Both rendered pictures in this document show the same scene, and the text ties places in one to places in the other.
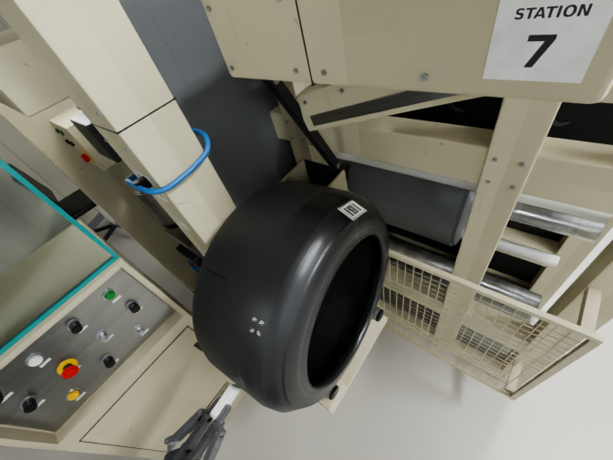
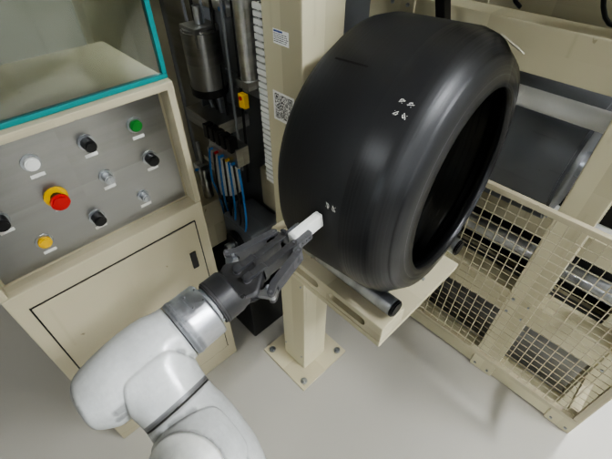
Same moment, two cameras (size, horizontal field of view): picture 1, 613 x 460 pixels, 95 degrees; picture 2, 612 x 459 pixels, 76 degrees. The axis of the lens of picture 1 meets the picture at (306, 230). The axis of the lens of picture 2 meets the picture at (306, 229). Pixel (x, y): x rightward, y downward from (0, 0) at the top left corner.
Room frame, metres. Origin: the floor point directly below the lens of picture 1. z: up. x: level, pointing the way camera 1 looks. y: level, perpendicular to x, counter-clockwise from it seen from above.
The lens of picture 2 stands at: (-0.29, 0.33, 1.65)
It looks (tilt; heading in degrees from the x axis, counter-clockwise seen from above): 44 degrees down; 354
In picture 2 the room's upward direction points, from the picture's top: straight up
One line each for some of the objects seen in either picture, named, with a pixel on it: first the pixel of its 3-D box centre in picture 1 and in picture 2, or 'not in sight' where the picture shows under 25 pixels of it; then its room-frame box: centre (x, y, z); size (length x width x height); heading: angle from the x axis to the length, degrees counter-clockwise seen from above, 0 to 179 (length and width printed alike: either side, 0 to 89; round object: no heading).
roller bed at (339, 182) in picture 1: (319, 203); not in sight; (0.85, -0.08, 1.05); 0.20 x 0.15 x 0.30; 38
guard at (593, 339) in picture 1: (415, 310); (483, 280); (0.47, -0.32, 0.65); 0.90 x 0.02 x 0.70; 38
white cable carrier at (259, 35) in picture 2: not in sight; (272, 104); (0.68, 0.33, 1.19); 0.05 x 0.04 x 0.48; 128
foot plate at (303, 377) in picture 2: not in sight; (304, 350); (0.63, 0.25, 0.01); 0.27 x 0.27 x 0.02; 38
